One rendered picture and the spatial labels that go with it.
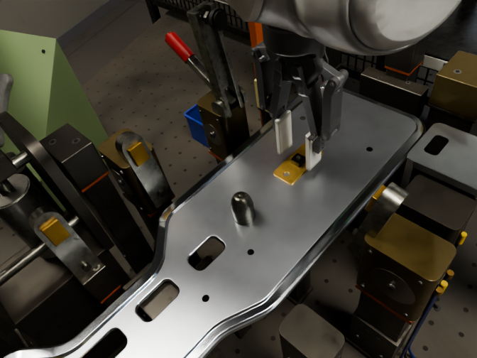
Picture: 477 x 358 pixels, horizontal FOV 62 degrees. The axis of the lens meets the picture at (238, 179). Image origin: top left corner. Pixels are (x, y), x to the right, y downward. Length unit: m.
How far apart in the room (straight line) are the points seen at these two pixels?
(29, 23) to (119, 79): 1.94
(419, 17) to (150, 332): 0.43
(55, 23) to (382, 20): 3.35
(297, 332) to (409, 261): 0.15
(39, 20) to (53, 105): 2.43
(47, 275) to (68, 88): 0.52
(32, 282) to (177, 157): 0.57
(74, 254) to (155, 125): 0.73
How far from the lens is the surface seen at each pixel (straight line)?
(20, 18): 3.34
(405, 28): 0.23
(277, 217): 0.57
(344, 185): 0.60
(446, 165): 0.65
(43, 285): 0.67
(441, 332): 0.85
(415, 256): 0.49
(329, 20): 0.22
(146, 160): 0.59
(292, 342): 0.50
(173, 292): 0.55
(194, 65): 0.67
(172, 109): 1.28
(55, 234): 0.55
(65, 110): 1.05
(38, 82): 1.04
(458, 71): 0.73
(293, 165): 0.62
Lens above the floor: 1.46
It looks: 49 degrees down
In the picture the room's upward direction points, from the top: 12 degrees counter-clockwise
